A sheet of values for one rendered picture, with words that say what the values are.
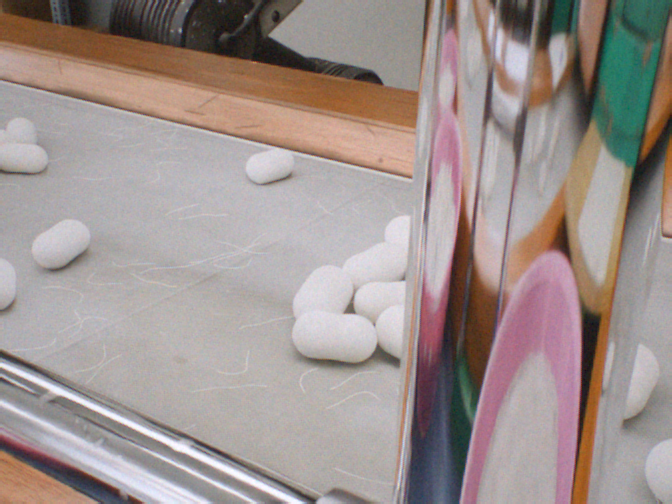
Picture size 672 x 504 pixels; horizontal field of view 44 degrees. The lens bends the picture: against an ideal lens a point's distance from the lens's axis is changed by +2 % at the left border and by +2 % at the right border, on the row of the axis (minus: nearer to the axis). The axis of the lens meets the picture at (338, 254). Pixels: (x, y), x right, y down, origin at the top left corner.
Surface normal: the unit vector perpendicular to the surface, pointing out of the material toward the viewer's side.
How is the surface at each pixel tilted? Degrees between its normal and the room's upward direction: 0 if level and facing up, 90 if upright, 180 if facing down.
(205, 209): 0
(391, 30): 90
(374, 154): 45
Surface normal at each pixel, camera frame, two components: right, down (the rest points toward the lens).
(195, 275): 0.02, -0.90
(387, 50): -0.51, 0.37
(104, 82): -0.36, -0.38
